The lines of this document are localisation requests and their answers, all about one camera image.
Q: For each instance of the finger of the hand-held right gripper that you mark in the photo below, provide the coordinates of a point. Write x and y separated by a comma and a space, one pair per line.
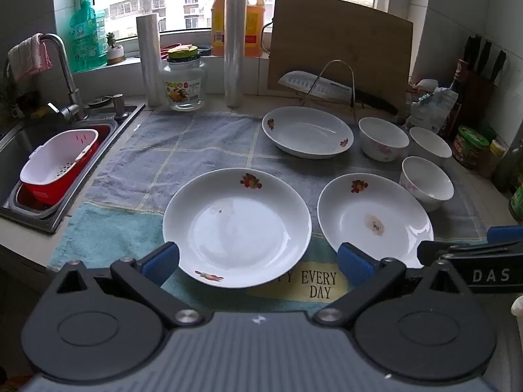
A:
506, 235
490, 275

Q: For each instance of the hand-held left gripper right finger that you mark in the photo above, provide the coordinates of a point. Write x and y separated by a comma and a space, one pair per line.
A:
355, 265

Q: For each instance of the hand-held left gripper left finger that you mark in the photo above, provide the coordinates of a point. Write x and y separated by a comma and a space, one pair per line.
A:
161, 262

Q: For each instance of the stained white floral plate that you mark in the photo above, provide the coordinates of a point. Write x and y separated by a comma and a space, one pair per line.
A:
367, 212

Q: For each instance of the large white floral plate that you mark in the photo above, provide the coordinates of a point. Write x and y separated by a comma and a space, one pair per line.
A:
237, 232

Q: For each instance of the white floral bowl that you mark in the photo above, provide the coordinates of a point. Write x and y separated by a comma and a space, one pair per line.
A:
382, 139
427, 183
431, 143

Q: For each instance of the deep white floral plate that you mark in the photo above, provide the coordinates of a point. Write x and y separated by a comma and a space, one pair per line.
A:
306, 134

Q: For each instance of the person's right hand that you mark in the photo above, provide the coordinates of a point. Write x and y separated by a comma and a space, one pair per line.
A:
518, 312

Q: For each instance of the green-labelled bottle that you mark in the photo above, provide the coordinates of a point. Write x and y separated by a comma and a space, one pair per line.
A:
518, 204

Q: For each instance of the teal printed towel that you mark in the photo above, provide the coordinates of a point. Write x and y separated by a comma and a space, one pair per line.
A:
102, 237

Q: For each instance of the dark glass bottle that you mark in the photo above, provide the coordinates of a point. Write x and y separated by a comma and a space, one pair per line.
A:
508, 167

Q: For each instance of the green-lidded jar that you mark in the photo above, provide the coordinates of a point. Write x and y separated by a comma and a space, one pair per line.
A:
470, 147

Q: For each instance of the steel sink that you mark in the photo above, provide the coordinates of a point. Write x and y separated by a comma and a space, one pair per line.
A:
53, 222

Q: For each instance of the grey checked towel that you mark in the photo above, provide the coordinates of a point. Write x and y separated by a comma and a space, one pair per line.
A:
184, 147

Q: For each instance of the white red sink colander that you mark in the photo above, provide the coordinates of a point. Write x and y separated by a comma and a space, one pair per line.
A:
69, 186

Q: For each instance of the brown knife block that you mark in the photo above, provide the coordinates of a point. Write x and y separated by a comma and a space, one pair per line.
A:
478, 98

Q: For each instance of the white printed bag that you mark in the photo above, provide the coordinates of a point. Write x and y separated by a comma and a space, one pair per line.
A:
433, 112

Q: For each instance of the white colander basket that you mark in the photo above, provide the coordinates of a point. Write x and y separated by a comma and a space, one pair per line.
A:
57, 155

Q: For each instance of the steel sink knob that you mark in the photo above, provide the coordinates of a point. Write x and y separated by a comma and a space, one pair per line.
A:
118, 104

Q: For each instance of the dark sauce bottle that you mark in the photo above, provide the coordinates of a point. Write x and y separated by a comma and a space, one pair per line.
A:
461, 75

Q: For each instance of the sink drain plug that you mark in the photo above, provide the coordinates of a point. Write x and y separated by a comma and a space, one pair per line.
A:
100, 101

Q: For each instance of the glass jar yellow lid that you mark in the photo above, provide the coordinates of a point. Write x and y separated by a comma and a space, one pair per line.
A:
184, 85

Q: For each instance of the plastic bag roll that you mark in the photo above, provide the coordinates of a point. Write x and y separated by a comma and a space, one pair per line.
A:
150, 57

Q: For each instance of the steel faucet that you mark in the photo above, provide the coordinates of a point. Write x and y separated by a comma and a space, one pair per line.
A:
67, 73

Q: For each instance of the red container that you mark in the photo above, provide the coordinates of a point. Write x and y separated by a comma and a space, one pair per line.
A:
171, 47

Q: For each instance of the small potted plant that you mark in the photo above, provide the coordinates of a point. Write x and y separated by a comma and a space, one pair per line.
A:
114, 51

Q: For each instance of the wooden cutting board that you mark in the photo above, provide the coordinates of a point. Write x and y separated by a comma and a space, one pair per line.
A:
347, 41

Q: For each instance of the tall cling film roll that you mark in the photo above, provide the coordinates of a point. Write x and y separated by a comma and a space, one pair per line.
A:
235, 49

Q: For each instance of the green dish soap bottle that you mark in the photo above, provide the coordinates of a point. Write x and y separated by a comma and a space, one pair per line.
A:
86, 36

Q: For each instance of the pink white cloth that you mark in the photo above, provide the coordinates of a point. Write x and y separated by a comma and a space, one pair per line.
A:
28, 59

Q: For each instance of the orange cooking oil bottle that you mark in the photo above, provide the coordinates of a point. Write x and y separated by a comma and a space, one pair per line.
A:
255, 28

